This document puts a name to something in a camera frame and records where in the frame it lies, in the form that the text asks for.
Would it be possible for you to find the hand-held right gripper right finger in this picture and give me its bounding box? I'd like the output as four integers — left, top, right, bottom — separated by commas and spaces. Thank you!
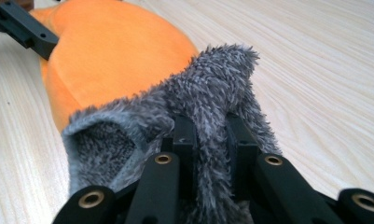
226, 112, 264, 200

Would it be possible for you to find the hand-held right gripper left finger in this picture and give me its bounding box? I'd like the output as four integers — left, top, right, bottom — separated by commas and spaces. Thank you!
161, 115, 199, 200

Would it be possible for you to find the grey fluffy cloth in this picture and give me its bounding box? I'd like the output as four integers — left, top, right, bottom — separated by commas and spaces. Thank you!
61, 43, 283, 224

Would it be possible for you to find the orange plush toy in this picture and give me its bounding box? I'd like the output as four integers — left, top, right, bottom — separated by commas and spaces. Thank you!
29, 0, 201, 134

